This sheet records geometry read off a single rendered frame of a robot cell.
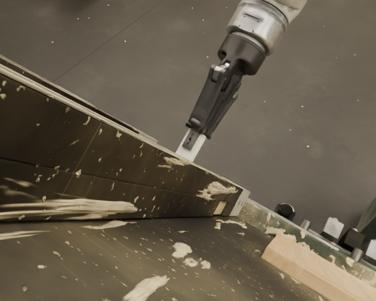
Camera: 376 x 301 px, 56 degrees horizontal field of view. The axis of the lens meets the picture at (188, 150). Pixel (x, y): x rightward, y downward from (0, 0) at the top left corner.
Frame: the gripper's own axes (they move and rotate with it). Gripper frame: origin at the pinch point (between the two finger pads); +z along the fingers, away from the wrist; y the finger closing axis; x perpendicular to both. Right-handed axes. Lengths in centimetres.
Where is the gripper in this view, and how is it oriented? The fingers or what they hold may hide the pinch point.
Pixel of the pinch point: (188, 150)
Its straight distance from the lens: 59.3
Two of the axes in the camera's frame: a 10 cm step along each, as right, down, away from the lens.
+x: 8.3, 4.6, -3.3
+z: -4.9, 8.7, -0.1
